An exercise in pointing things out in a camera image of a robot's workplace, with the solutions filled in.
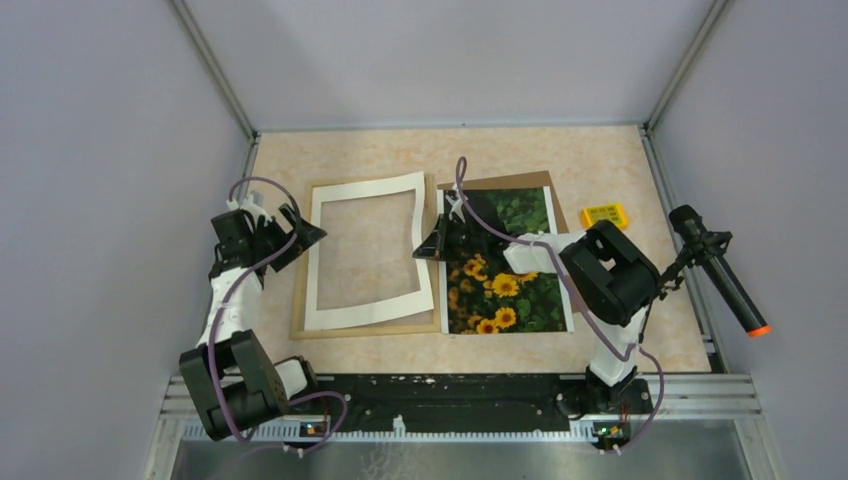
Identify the black microphone orange tip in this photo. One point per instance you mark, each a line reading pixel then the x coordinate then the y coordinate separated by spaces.
pixel 724 279

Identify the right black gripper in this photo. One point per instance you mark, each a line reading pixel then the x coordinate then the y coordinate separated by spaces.
pixel 436 245

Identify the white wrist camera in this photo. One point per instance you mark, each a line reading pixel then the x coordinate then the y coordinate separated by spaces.
pixel 252 203
pixel 454 210

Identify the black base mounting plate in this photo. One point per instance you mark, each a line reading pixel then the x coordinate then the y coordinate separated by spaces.
pixel 473 403

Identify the brown frame backing board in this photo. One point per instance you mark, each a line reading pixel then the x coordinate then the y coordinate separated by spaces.
pixel 530 180

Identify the white matted sunflower photo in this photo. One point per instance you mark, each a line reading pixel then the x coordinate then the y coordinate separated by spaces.
pixel 417 301

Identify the sunflower photo print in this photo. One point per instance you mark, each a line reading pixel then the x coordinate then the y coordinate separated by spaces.
pixel 480 296

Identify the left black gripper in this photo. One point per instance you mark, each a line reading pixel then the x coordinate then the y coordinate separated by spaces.
pixel 307 235

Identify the white toothed cable rail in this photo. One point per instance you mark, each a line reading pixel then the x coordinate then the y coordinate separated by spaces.
pixel 291 431

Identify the yellow calculator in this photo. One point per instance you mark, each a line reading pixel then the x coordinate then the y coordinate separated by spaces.
pixel 613 213

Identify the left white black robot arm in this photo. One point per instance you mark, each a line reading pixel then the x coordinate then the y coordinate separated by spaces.
pixel 233 384

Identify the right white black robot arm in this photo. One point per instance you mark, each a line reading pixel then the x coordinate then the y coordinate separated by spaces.
pixel 608 277

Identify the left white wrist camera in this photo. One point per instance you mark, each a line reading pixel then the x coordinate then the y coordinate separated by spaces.
pixel 252 203

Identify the light wooden picture frame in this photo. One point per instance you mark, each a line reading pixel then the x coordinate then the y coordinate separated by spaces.
pixel 421 323

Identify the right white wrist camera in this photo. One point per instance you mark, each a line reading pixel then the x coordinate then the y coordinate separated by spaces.
pixel 454 210

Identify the black microphone tripod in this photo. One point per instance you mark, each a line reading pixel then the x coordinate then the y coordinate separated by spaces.
pixel 699 246

